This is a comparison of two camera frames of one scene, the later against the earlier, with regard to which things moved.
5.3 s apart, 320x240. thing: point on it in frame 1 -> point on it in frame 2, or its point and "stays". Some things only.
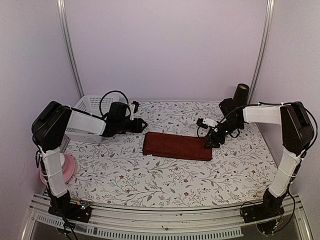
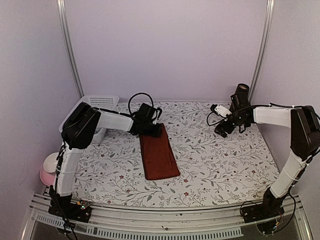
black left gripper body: [132, 129] -> [148, 130]
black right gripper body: [230, 126] stays
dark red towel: [176, 146] -> [159, 159]
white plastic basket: [96, 105] stays
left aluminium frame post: [61, 9] stays
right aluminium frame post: [268, 33] stays
